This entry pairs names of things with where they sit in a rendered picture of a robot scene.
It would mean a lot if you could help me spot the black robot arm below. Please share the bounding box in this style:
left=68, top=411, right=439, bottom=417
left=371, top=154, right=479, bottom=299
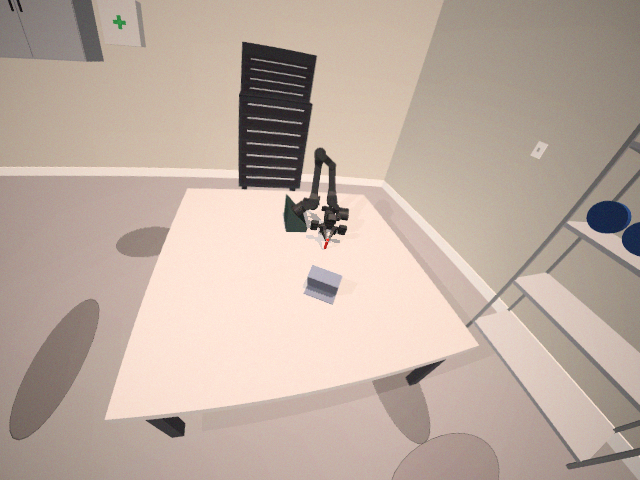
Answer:
left=291, top=148, right=349, bottom=225

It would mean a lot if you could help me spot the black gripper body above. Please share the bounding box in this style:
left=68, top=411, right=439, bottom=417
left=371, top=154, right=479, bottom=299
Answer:
left=310, top=220, right=347, bottom=235

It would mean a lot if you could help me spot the dark grey sloped panel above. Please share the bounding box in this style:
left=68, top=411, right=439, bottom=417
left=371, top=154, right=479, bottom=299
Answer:
left=303, top=265, right=343, bottom=305

